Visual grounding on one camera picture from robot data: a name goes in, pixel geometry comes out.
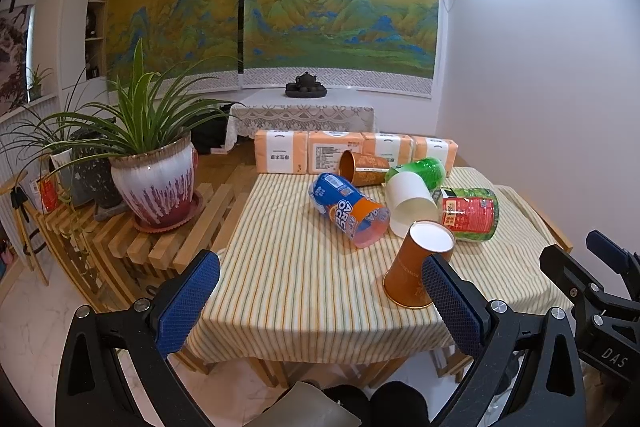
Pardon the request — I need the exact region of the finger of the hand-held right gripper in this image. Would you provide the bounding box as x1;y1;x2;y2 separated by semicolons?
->
586;229;640;293
539;243;608;308

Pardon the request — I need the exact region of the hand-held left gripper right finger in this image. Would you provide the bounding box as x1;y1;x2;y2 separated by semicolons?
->
421;253;587;427

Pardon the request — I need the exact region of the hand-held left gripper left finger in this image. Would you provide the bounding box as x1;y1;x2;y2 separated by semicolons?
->
55;249;222;427

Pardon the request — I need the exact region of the orange paper cup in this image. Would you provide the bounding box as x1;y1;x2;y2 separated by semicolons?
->
383;220;457;309

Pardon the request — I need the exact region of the white paper cup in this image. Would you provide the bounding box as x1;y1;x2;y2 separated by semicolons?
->
384;170;441;239

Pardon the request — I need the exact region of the blue and orange plastic cup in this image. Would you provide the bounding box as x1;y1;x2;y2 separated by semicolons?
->
307;172;392;249

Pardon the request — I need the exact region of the copper patterned paper cup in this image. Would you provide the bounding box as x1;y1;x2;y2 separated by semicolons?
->
338;150;392;188

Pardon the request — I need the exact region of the wooden slatted bench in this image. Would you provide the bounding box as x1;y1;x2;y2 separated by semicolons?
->
34;181;237;314

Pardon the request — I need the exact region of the red plant saucer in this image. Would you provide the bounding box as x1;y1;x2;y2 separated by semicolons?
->
132;191;205;234

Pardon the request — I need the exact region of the red green can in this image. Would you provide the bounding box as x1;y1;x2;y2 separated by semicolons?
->
431;187;500;242

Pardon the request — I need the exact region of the wooden table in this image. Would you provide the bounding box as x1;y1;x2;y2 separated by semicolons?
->
170;187;574;390

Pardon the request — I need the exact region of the striped tablecloth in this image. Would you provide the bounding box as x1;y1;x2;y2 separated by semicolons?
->
197;167;573;365

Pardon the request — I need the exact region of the spider plant in glazed pot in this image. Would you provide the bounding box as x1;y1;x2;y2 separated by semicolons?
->
0;38;246;229

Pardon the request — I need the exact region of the green plastic bottle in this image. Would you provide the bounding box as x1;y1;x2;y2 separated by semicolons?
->
384;157;447;194

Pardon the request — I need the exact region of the orange tissue pack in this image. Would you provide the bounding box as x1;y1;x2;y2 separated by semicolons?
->
361;132;414;168
254;129;307;175
411;135;459;171
306;131;365;174

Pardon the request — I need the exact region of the black speckled plant pot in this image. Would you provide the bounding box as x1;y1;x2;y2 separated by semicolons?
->
67;129;124;211

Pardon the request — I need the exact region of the black bag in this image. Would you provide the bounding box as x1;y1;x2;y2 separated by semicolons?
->
192;103;234;156

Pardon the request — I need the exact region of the red packet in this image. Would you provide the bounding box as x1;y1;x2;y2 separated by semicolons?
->
39;174;61;214

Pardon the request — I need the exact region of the wooden stool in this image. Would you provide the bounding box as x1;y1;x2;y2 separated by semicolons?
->
0;171;52;288

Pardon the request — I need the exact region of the plant in white pot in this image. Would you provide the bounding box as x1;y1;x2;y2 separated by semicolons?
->
0;104;76;190

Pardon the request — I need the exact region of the white lace tablecloth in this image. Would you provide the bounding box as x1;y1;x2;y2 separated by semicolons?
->
225;89;377;148

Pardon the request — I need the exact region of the dark tea tray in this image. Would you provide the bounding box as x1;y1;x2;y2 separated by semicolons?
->
284;82;329;100

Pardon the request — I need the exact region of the small potted plant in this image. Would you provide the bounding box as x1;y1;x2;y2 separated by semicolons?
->
25;64;55;102

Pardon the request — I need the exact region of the red tree wall picture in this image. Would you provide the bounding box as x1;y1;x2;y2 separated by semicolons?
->
0;4;32;116

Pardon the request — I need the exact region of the white wall shelf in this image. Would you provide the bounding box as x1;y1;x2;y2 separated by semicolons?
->
84;0;115;81

